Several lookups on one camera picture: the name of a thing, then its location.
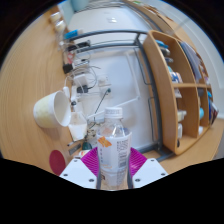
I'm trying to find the clear plastic water bottle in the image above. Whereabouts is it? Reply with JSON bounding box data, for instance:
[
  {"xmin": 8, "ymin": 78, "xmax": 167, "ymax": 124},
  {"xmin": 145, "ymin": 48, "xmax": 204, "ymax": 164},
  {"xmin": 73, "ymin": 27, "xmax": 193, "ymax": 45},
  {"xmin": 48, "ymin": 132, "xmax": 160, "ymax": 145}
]
[{"xmin": 96, "ymin": 106, "xmax": 133, "ymax": 191}]

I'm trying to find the white charger block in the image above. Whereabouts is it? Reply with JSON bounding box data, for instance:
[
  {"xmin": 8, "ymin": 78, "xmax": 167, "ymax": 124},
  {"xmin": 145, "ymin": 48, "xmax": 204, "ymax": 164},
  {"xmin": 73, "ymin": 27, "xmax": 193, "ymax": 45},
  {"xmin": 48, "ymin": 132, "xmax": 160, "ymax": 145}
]
[{"xmin": 74, "ymin": 74, "xmax": 89, "ymax": 90}]

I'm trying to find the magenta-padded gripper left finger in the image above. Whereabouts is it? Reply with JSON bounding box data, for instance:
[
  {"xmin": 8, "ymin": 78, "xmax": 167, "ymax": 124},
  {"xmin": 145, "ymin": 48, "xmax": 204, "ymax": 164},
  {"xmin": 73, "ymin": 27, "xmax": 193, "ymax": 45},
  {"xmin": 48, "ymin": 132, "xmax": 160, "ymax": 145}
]
[{"xmin": 59, "ymin": 147, "xmax": 100, "ymax": 190}]

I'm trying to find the white paper cup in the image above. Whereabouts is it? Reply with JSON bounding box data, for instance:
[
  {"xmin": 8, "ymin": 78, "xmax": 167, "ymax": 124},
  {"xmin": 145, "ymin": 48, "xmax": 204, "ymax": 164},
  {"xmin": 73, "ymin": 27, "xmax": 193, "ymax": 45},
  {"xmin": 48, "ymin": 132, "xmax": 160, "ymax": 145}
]
[{"xmin": 32, "ymin": 90, "xmax": 72, "ymax": 130}]

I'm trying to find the black cable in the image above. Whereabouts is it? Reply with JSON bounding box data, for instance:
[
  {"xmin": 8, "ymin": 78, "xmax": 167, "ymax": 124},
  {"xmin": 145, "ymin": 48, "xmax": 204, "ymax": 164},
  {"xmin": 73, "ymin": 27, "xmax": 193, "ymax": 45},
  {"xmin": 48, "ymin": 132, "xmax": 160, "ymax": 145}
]
[{"xmin": 93, "ymin": 87, "xmax": 112, "ymax": 116}]

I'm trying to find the small white round object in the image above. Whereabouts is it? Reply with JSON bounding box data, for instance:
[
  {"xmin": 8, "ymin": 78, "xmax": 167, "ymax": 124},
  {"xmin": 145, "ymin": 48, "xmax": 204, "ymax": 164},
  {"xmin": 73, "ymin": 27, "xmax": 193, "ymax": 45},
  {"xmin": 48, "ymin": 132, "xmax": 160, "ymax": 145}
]
[
  {"xmin": 54, "ymin": 20, "xmax": 66, "ymax": 33},
  {"xmin": 49, "ymin": 12, "xmax": 63, "ymax": 23}
]

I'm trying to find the flat round red coaster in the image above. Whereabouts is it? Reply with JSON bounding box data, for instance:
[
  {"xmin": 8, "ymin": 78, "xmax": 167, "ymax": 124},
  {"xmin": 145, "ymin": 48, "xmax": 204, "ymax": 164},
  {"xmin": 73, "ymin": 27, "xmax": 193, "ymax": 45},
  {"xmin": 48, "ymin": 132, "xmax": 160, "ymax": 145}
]
[{"xmin": 48, "ymin": 149, "xmax": 67, "ymax": 177}]

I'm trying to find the wooden shelf unit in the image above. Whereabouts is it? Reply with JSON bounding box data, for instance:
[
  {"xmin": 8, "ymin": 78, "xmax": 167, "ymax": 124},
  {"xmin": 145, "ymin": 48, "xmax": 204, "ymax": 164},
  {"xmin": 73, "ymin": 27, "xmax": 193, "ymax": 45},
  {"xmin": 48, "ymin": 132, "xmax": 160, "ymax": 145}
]
[{"xmin": 142, "ymin": 29, "xmax": 220, "ymax": 156}]

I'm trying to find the small blue bottle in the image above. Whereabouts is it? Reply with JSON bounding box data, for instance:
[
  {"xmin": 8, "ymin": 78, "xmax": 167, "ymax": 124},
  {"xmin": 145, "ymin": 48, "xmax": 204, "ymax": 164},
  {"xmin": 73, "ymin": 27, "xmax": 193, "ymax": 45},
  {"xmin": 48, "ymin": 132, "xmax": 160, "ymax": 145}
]
[{"xmin": 64, "ymin": 29, "xmax": 80, "ymax": 40}]

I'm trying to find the tall black device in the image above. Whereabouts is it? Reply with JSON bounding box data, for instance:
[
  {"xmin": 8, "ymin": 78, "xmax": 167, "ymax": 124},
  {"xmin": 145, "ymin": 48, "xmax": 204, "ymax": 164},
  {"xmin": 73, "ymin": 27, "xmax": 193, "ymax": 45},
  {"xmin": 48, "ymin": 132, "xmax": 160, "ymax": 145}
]
[{"xmin": 67, "ymin": 40, "xmax": 91, "ymax": 52}]

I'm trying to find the grey metal desk frame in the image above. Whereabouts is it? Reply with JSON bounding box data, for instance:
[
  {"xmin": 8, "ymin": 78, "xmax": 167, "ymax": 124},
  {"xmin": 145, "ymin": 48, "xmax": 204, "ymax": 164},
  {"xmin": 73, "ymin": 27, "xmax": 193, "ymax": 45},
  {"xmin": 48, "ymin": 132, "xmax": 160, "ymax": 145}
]
[{"xmin": 64, "ymin": 29, "xmax": 175, "ymax": 163}]

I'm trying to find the white wall outlet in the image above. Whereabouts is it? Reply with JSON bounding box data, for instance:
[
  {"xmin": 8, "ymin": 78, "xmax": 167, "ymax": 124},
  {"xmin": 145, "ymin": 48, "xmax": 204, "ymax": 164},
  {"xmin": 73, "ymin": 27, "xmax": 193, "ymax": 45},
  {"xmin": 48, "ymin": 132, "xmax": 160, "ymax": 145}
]
[{"xmin": 97, "ymin": 75, "xmax": 110, "ymax": 89}]

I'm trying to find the small white oval case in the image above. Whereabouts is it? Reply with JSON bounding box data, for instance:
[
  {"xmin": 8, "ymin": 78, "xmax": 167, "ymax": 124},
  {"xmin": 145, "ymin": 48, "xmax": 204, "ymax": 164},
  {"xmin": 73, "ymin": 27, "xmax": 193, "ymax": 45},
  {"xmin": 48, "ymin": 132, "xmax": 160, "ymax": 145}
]
[{"xmin": 62, "ymin": 86, "xmax": 71, "ymax": 100}]

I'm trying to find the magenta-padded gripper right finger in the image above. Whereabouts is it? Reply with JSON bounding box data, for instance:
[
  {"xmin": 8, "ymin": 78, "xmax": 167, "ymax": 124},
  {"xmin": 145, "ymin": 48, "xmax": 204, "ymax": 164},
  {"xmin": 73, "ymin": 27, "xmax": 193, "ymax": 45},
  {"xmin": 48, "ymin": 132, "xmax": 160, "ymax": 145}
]
[{"xmin": 127, "ymin": 147, "xmax": 169, "ymax": 190}]

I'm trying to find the white wall conduit pipe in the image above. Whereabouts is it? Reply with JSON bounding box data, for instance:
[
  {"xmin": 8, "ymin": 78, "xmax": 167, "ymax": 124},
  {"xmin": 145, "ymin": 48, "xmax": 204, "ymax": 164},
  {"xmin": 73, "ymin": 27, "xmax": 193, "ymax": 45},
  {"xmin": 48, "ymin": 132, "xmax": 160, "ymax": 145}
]
[{"xmin": 86, "ymin": 96, "xmax": 141, "ymax": 120}]

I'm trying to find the teal cushioned chair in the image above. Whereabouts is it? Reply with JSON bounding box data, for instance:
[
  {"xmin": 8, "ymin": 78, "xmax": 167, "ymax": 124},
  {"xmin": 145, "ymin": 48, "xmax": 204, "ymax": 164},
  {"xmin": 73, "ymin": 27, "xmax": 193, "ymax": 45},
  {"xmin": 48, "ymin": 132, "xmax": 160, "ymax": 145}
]
[{"xmin": 69, "ymin": 0, "xmax": 92, "ymax": 12}]

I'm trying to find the small black box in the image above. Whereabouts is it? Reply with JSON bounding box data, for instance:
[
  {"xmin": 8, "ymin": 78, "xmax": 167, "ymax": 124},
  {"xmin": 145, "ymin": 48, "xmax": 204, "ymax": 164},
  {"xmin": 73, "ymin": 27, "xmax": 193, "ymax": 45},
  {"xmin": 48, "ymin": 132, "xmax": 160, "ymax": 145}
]
[{"xmin": 62, "ymin": 63, "xmax": 75, "ymax": 75}]

